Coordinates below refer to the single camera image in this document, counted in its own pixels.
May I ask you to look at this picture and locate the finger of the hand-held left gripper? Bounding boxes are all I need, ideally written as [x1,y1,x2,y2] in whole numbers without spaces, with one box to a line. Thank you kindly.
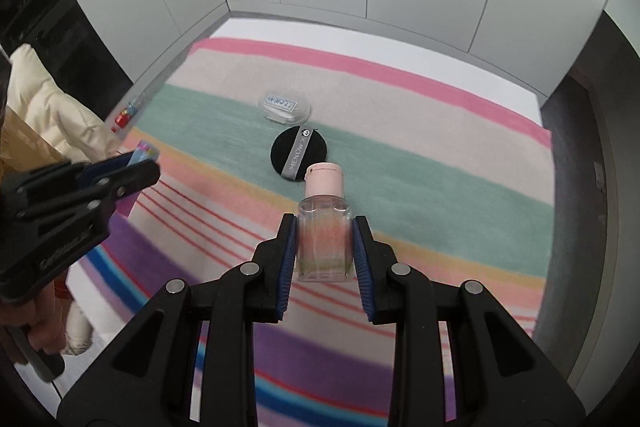
[5,151,139,208]
[85,159,161,218]

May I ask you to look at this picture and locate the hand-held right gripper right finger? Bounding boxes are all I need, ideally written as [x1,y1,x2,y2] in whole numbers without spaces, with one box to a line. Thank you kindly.
[355,215,586,427]

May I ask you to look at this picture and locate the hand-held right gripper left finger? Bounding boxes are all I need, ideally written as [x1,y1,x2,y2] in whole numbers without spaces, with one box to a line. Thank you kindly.
[57,213,299,427]

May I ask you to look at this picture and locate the small blue patterned tube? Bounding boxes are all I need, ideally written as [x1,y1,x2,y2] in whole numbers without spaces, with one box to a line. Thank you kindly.
[127,140,161,168]

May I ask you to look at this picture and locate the clear bottle with pink cap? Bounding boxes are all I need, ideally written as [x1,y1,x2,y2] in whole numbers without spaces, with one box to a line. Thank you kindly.
[295,162,357,284]

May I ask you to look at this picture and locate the brown cardboard box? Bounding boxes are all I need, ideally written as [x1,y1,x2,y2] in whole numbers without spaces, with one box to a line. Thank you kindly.
[0,104,66,168]

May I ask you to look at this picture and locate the person's left hand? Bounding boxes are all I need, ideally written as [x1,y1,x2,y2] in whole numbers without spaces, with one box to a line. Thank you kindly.
[0,274,69,364]

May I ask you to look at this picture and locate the small red item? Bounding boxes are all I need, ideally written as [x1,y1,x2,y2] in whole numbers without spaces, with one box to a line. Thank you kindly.
[114,94,146,134]

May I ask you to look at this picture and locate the cream padded chair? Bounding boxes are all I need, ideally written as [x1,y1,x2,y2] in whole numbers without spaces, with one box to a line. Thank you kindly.
[7,43,126,355]

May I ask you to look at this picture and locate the black powder puff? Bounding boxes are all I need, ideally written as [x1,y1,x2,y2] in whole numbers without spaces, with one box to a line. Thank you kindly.
[270,124,331,182]

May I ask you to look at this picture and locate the striped colourful blanket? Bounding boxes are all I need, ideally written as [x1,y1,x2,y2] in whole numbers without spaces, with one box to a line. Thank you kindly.
[65,38,553,427]

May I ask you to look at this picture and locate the black cabinet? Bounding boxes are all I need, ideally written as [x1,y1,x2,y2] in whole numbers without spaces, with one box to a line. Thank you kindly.
[0,0,136,118]

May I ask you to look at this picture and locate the clear plastic case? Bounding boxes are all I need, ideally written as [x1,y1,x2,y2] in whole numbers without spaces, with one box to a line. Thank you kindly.
[257,89,312,126]

